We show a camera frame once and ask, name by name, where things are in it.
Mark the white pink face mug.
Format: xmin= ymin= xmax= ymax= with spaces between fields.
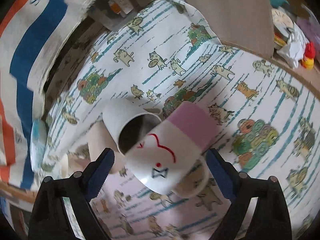
xmin=125 ymin=101 xmax=218 ymax=198

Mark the beige square cup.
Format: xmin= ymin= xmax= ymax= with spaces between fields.
xmin=87 ymin=121 xmax=125 ymax=174

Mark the grey white cylindrical cup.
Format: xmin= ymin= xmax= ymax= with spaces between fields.
xmin=103 ymin=99 xmax=162 ymax=155

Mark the pink white drip mug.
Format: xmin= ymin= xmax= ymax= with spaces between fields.
xmin=60 ymin=144 xmax=91 ymax=178

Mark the baby wipes pack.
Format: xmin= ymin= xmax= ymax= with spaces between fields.
xmin=30 ymin=119 xmax=47 ymax=172

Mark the red yellow toy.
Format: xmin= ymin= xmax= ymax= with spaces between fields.
xmin=301 ymin=42 xmax=316 ymax=69

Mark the cat print bed sheet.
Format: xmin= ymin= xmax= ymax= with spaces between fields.
xmin=40 ymin=0 xmax=319 ymax=239

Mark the striped Paris blanket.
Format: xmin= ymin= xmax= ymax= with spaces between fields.
xmin=1 ymin=0 xmax=94 ymax=190

